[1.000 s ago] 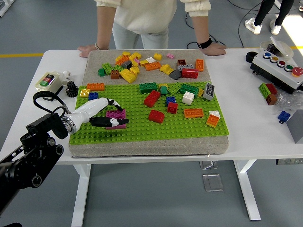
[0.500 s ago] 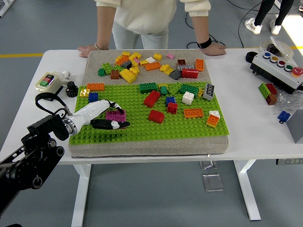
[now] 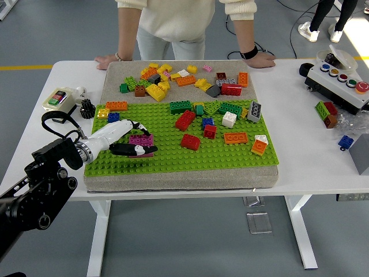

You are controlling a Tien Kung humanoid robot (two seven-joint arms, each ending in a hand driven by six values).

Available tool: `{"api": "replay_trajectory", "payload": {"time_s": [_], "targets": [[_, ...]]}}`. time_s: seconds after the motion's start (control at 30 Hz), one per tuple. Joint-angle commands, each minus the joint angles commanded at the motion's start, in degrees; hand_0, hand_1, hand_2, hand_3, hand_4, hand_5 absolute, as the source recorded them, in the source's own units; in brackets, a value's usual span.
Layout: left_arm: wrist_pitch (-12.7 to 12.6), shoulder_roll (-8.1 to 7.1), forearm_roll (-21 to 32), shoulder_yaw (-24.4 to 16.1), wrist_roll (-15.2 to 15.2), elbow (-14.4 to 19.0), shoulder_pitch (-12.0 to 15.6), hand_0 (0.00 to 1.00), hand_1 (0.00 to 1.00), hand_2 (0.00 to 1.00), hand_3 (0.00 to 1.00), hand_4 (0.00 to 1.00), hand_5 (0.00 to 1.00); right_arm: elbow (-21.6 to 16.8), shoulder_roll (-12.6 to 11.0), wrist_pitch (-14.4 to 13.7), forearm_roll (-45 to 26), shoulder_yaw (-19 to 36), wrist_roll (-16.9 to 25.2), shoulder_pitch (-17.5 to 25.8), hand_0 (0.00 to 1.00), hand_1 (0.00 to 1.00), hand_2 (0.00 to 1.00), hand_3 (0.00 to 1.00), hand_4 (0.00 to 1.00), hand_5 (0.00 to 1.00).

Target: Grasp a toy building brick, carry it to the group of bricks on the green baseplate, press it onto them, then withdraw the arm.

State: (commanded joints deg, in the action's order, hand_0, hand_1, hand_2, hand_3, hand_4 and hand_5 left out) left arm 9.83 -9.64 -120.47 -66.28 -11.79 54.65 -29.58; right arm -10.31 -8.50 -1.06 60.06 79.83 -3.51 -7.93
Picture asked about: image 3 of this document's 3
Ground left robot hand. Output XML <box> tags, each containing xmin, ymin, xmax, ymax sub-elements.
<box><xmin>84</xmin><ymin>119</ymin><xmax>159</xmax><ymax>164</ymax></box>

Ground white bulb-shaped part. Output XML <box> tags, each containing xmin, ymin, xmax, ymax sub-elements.
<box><xmin>75</xmin><ymin>85</ymin><xmax>88</xmax><ymax>104</ymax></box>

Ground black tape roll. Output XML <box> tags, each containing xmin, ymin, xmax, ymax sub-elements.
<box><xmin>299</xmin><ymin>62</ymin><xmax>315</xmax><ymax>78</ymax></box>

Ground black floor cable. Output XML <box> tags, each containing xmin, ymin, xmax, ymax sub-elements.
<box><xmin>289</xmin><ymin>0</ymin><xmax>328</xmax><ymax>59</ymax></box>
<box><xmin>224</xmin><ymin>14</ymin><xmax>278</xmax><ymax>61</ymax></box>

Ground table control panel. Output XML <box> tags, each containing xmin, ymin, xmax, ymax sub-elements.
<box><xmin>336</xmin><ymin>193</ymin><xmax>369</xmax><ymax>202</ymax></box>

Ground white button control box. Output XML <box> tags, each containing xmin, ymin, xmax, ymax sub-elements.
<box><xmin>304</xmin><ymin>61</ymin><xmax>369</xmax><ymax>115</ymax></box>

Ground red 2x4 brick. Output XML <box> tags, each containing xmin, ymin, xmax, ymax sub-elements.
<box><xmin>221</xmin><ymin>83</ymin><xmax>242</xmax><ymax>96</ymax></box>
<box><xmin>175</xmin><ymin>109</ymin><xmax>196</xmax><ymax>131</ymax></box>

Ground clear round container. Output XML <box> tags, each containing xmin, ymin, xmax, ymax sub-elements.
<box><xmin>316</xmin><ymin>44</ymin><xmax>359</xmax><ymax>72</ymax></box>

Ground black gear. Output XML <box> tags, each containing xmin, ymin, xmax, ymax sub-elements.
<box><xmin>79</xmin><ymin>98</ymin><xmax>96</xmax><ymax>119</ymax></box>

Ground cream switch box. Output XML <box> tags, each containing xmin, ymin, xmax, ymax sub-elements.
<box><xmin>42</xmin><ymin>87</ymin><xmax>78</xmax><ymax>123</ymax></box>

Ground grey brick with black holes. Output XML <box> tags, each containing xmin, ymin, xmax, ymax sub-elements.
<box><xmin>247</xmin><ymin>100</ymin><xmax>263</xmax><ymax>123</ymax></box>

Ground large yellow sloped brick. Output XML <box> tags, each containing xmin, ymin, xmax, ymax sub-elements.
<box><xmin>145</xmin><ymin>83</ymin><xmax>168</xmax><ymax>102</ymax></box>

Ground person's left hand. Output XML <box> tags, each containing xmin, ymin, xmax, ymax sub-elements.
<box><xmin>247</xmin><ymin>53</ymin><xmax>277</xmax><ymax>69</ymax></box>

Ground orange sloped brick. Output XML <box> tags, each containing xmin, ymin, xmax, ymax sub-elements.
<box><xmin>250</xmin><ymin>139</ymin><xmax>267</xmax><ymax>156</ymax></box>

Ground lime green flat plate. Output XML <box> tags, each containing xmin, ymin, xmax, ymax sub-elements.
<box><xmin>203</xmin><ymin>102</ymin><xmax>222</xmax><ymax>115</ymax></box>

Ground white 2x2 brick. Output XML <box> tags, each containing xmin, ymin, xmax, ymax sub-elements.
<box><xmin>221</xmin><ymin>111</ymin><xmax>238</xmax><ymax>128</ymax></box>

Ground blue brick keychain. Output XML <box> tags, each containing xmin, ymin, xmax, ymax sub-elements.
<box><xmin>337</xmin><ymin>134</ymin><xmax>355</xmax><ymax>151</ymax></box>

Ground small clear plastic box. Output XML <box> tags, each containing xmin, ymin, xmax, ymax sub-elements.
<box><xmin>243</xmin><ymin>196</ymin><xmax>262</xmax><ymax>208</ymax></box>

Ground dark grey sloped brick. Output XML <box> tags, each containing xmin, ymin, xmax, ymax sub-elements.
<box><xmin>206</xmin><ymin>84</ymin><xmax>222</xmax><ymax>98</ymax></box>

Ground person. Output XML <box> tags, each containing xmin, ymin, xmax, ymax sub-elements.
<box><xmin>115</xmin><ymin>0</ymin><xmax>258</xmax><ymax>61</ymax></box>
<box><xmin>310</xmin><ymin>0</ymin><xmax>359</xmax><ymax>33</ymax></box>

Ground large clear plastic box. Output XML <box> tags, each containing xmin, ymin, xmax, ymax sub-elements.
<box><xmin>246</xmin><ymin>212</ymin><xmax>274</xmax><ymax>234</ymax></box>

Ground white shoe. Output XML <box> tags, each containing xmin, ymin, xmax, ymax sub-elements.
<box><xmin>298</xmin><ymin>21</ymin><xmax>321</xmax><ymax>43</ymax></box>
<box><xmin>328</xmin><ymin>22</ymin><xmax>344</xmax><ymax>43</ymax></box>

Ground clear plastic bag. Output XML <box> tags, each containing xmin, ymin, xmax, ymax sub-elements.
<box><xmin>334</xmin><ymin>110</ymin><xmax>369</xmax><ymax>138</ymax></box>

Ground green baseplate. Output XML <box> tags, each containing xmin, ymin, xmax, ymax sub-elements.
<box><xmin>84</xmin><ymin>99</ymin><xmax>280</xmax><ymax>177</ymax></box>

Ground red 2x2 brick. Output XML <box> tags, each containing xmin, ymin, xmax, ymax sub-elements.
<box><xmin>203</xmin><ymin>123</ymin><xmax>217</xmax><ymax>139</ymax></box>

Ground small black device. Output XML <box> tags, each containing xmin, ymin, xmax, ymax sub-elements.
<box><xmin>324</xmin><ymin>53</ymin><xmax>340</xmax><ymax>66</ymax></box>

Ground person's right hand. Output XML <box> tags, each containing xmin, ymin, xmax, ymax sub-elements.
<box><xmin>94</xmin><ymin>54</ymin><xmax>116</xmax><ymax>71</ymax></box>

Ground black smartwatch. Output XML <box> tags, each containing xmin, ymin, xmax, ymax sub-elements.
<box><xmin>240</xmin><ymin>45</ymin><xmax>259</xmax><ymax>61</ymax></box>

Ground lime green 2x4 brick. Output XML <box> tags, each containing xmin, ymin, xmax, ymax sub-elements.
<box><xmin>123</xmin><ymin>76</ymin><xmax>142</xmax><ymax>92</ymax></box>

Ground red sloped brick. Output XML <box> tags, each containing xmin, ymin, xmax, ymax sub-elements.
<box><xmin>180</xmin><ymin>133</ymin><xmax>201</xmax><ymax>151</ymax></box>

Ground white table leg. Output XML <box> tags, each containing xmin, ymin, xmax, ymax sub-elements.
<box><xmin>86</xmin><ymin>200</ymin><xmax>112</xmax><ymax>277</ymax></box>
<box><xmin>284</xmin><ymin>195</ymin><xmax>319</xmax><ymax>271</ymax></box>

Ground grey-brown mat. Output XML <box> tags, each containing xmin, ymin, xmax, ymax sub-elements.
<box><xmin>83</xmin><ymin>60</ymin><xmax>280</xmax><ymax>193</ymax></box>

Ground grey box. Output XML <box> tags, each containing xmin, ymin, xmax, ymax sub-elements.
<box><xmin>348</xmin><ymin>133</ymin><xmax>369</xmax><ymax>176</ymax></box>

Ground dark green 2x4 brick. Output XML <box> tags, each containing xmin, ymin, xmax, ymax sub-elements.
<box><xmin>169</xmin><ymin>100</ymin><xmax>193</xmax><ymax>115</ymax></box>
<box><xmin>218</xmin><ymin>102</ymin><xmax>243</xmax><ymax>118</ymax></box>

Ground white furniture frame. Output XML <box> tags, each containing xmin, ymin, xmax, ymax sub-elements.
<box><xmin>0</xmin><ymin>0</ymin><xmax>14</xmax><ymax>21</ymax></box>

